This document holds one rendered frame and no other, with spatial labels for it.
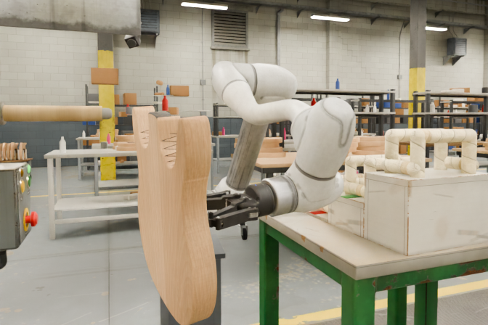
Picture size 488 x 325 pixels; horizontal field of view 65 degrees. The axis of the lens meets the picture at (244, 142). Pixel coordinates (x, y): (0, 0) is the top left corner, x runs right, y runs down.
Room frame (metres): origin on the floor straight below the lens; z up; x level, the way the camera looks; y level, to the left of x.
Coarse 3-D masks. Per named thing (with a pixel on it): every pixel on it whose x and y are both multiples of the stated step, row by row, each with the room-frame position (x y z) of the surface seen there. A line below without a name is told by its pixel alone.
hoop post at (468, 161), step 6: (474, 138) 0.93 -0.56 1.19; (462, 144) 0.95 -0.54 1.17; (468, 144) 0.93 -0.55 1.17; (474, 144) 0.93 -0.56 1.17; (462, 150) 0.95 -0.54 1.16; (468, 150) 0.93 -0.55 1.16; (474, 150) 0.93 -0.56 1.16; (462, 156) 0.95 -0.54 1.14; (468, 156) 0.93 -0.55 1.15; (474, 156) 0.93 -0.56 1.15; (462, 162) 0.95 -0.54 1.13; (468, 162) 0.93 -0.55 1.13; (474, 162) 0.93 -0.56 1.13; (462, 168) 0.95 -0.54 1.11; (468, 168) 0.93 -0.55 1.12; (474, 168) 0.93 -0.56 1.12
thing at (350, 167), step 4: (348, 164) 1.09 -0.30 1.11; (352, 164) 1.09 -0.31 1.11; (348, 168) 1.09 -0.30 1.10; (352, 168) 1.09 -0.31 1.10; (356, 168) 1.10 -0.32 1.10; (348, 172) 1.09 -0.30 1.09; (352, 172) 1.09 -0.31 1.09; (356, 172) 1.10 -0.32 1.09; (348, 176) 1.09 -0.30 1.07; (352, 176) 1.09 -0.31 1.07; (356, 176) 1.10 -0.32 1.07; (348, 180) 1.09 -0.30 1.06; (352, 180) 1.09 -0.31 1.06; (356, 180) 1.10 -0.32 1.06
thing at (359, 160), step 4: (352, 156) 1.10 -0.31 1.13; (356, 156) 1.11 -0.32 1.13; (360, 156) 1.11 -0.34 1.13; (364, 156) 1.11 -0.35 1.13; (368, 156) 1.12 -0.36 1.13; (372, 156) 1.12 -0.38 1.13; (376, 156) 1.13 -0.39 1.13; (380, 156) 1.13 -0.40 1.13; (384, 156) 1.14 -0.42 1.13; (400, 156) 1.16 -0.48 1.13; (348, 160) 1.10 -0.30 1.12; (352, 160) 1.09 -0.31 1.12; (356, 160) 1.09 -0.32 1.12; (360, 160) 1.10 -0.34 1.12; (364, 160) 1.10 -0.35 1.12; (356, 164) 1.10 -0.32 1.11; (360, 164) 1.10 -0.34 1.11
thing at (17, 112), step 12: (12, 108) 0.75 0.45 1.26; (24, 108) 0.76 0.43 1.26; (36, 108) 0.76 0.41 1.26; (48, 108) 0.77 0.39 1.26; (60, 108) 0.78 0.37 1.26; (72, 108) 0.79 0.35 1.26; (84, 108) 0.79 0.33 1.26; (96, 108) 0.80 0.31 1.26; (12, 120) 0.76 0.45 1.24; (24, 120) 0.76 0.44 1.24; (36, 120) 0.77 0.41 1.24; (48, 120) 0.78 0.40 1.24; (60, 120) 0.78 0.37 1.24; (72, 120) 0.79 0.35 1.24; (84, 120) 0.80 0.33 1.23; (96, 120) 0.81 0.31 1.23
